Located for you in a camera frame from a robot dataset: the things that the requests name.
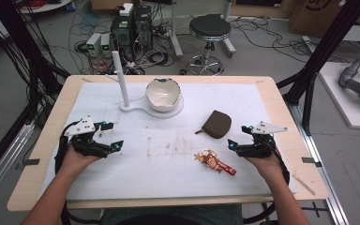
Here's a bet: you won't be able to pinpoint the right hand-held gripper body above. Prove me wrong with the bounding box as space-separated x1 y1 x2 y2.
235 120 289 159

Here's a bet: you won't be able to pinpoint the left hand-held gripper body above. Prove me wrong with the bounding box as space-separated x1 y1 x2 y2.
63 115 113 158

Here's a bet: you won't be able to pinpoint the person's left hand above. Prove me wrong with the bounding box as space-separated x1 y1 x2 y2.
56 143 103 178

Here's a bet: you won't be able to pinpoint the person's right hand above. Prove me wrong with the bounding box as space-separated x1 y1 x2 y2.
243 150 288 182

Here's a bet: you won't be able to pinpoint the brown zipper pouch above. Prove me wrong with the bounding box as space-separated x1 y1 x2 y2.
194 110 233 140

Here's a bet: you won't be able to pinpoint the white stand with pole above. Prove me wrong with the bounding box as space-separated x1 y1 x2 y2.
105 50 185 120

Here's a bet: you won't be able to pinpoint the white table mat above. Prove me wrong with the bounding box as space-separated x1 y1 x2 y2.
39 82 297 202

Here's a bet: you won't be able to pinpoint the wooden table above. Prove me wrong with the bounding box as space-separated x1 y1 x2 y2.
7 74 330 213

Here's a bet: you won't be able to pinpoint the grey tape strip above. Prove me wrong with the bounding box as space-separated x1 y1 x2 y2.
14 157 41 172
301 157 323 169

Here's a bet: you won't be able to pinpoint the thin wooden stick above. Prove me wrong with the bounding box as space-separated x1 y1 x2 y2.
292 173 317 197

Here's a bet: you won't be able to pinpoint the white ceramic bowl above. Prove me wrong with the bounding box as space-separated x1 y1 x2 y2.
145 77 182 113

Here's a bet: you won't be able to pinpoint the grey power supply unit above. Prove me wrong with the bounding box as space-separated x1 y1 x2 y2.
85 32 103 58
100 33 113 58

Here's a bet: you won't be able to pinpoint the white platform board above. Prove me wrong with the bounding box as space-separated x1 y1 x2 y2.
318 61 360 130

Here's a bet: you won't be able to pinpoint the black computer tower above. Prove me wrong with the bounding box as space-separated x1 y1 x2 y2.
110 11 136 62
133 5 154 53

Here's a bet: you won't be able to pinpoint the black round stool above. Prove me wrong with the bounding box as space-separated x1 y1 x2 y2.
186 13 233 77

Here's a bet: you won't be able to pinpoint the small white box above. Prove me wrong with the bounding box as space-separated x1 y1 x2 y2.
118 2 135 18

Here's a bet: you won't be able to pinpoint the cardboard box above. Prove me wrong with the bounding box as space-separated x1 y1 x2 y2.
288 0 349 39

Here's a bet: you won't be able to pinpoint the red figure keychain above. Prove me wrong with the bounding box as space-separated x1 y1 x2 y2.
193 148 238 177

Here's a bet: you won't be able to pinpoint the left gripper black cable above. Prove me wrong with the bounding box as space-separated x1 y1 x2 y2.
53 121 101 225

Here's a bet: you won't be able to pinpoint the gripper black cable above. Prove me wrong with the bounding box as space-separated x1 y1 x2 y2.
53 121 101 225
243 145 292 225

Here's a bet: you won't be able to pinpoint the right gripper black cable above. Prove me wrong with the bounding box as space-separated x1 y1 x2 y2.
243 145 292 225

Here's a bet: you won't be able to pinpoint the aluminium rail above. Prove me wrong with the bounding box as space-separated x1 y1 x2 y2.
287 102 352 225
0 122 36 208

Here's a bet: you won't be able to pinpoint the black frame post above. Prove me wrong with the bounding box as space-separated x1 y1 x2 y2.
276 0 360 136
0 0 71 184

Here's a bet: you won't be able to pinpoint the white desk frame legs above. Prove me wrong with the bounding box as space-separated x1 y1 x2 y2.
168 0 237 59

